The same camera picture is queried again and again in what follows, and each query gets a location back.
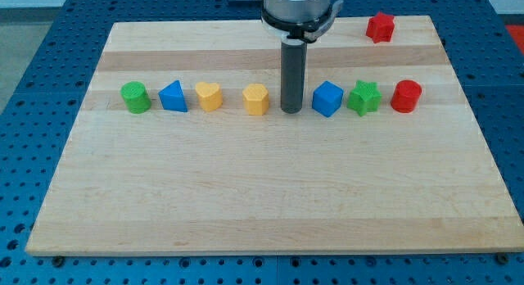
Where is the green cylinder block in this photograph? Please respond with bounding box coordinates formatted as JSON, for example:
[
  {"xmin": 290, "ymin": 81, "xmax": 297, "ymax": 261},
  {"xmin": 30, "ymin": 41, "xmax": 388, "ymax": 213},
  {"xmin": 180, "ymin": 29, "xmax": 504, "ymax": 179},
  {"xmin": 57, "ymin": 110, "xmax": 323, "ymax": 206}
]
[{"xmin": 120, "ymin": 81, "xmax": 151, "ymax": 114}]

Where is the yellow hexagon block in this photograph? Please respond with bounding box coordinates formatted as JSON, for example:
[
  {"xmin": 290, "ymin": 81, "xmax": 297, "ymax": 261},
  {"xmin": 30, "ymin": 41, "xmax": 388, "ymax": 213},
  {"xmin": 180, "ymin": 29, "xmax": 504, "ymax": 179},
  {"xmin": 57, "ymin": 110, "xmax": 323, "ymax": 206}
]
[{"xmin": 242, "ymin": 84, "xmax": 269, "ymax": 115}]

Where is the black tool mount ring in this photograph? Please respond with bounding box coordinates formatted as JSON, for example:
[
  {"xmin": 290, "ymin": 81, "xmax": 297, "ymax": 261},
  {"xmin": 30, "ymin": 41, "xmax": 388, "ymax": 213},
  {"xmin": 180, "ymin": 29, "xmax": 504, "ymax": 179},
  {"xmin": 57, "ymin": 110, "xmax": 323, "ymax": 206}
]
[{"xmin": 261, "ymin": 0, "xmax": 344, "ymax": 43}]

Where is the yellow heart block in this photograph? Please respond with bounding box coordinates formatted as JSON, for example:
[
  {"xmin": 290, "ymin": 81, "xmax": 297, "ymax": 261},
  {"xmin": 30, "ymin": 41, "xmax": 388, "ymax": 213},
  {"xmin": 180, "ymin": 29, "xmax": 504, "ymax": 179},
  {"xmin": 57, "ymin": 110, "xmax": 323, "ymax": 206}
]
[{"xmin": 195, "ymin": 82, "xmax": 223, "ymax": 112}]

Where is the blue cube block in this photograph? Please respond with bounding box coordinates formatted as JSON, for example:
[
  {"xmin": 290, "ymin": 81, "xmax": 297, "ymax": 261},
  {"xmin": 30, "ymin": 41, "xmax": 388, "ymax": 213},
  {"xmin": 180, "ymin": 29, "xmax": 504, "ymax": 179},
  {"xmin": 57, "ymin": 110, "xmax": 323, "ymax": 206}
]
[{"xmin": 312, "ymin": 81, "xmax": 344, "ymax": 117}]

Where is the red cylinder block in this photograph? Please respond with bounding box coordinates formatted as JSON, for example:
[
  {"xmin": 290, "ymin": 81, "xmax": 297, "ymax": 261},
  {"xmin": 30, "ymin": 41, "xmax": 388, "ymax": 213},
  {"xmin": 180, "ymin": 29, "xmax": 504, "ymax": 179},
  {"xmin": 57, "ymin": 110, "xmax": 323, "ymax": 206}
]
[{"xmin": 390, "ymin": 79, "xmax": 422, "ymax": 113}]

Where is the blue triangle block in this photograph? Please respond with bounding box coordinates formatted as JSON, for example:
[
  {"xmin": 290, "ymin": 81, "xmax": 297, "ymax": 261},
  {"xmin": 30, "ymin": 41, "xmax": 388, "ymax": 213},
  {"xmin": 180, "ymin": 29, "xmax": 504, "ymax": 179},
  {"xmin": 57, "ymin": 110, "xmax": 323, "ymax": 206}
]
[{"xmin": 158, "ymin": 80, "xmax": 188, "ymax": 112}]

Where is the wooden board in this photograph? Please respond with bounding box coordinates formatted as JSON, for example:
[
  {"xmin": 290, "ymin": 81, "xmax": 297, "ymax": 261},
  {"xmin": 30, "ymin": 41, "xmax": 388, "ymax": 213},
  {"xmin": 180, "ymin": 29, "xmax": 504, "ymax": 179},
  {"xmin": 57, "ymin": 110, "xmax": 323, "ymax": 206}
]
[{"xmin": 26, "ymin": 16, "xmax": 523, "ymax": 256}]

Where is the green star block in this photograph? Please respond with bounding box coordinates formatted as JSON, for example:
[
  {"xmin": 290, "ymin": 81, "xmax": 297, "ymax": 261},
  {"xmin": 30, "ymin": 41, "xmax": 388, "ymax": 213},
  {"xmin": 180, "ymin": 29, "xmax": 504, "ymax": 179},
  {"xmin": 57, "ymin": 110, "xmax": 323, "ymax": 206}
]
[{"xmin": 346, "ymin": 80, "xmax": 382, "ymax": 116}]

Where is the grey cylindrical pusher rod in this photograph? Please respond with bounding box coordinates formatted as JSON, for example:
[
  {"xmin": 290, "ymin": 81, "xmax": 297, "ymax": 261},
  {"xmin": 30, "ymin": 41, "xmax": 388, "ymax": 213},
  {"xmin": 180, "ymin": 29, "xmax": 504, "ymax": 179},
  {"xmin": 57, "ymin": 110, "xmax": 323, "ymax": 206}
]
[{"xmin": 280, "ymin": 39, "xmax": 307, "ymax": 114}]

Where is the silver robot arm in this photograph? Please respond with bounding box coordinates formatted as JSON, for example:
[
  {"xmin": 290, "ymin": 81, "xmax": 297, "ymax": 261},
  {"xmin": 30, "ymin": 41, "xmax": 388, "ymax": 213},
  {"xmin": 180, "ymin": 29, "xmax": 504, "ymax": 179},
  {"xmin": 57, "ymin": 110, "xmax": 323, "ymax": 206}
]
[{"xmin": 229, "ymin": 0, "xmax": 344, "ymax": 114}]

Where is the red star block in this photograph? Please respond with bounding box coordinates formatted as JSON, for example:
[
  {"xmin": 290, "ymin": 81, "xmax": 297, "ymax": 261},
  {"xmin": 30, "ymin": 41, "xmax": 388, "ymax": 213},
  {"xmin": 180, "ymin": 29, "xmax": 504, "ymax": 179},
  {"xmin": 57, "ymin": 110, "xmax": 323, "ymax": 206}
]
[{"xmin": 365, "ymin": 11, "xmax": 395, "ymax": 43}]

